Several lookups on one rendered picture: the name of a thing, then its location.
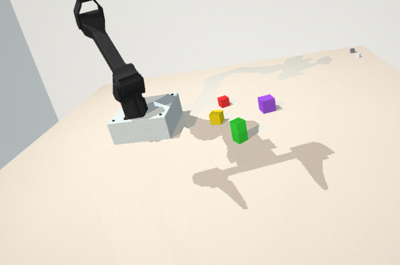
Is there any yellow square block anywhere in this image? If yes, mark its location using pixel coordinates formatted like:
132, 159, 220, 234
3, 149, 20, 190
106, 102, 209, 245
209, 110, 224, 125

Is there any red block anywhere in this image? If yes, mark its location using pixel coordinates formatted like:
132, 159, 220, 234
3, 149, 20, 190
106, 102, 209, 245
217, 96, 230, 108

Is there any purple cube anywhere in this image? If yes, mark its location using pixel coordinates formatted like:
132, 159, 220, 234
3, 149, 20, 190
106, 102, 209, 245
258, 94, 276, 114

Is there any green block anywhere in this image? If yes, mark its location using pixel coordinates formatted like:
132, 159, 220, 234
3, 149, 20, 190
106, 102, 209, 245
231, 131, 249, 144
230, 117, 247, 134

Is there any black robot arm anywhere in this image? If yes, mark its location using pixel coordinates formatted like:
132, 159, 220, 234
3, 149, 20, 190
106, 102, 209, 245
74, 0, 148, 120

